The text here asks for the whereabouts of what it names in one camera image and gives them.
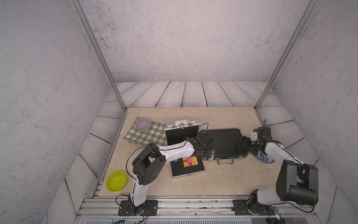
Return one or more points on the right aluminium frame post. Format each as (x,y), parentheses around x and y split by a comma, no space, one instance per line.
(287,51)

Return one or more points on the lilac ceramic bowl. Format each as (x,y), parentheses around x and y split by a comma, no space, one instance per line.
(143,124)

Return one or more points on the aluminium front rail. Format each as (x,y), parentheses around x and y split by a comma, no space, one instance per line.
(190,210)

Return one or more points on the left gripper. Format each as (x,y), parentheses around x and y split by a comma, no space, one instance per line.
(209,148)

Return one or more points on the green white checkered cloth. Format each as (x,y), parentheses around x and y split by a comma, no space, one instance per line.
(156,134)

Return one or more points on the blue white patterned bowl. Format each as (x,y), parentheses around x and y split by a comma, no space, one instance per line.
(264,158)

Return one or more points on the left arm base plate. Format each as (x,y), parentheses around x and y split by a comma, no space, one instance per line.
(148,208)

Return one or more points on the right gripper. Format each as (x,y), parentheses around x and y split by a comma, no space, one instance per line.
(247,139)

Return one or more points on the black poker case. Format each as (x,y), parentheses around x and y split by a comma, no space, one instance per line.
(226,147)

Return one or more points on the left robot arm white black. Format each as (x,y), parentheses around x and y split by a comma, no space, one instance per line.
(150,162)

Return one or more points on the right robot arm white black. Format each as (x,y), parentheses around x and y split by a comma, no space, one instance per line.
(297,182)

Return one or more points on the aluminium frame post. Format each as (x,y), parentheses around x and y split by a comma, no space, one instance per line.
(287,51)
(96,48)

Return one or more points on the silver aluminium poker case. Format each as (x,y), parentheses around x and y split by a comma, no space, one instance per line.
(180,137)

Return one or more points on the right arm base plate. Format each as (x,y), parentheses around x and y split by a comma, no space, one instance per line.
(246,208)

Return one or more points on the left aluminium frame post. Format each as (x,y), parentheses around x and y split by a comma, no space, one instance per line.
(96,48)

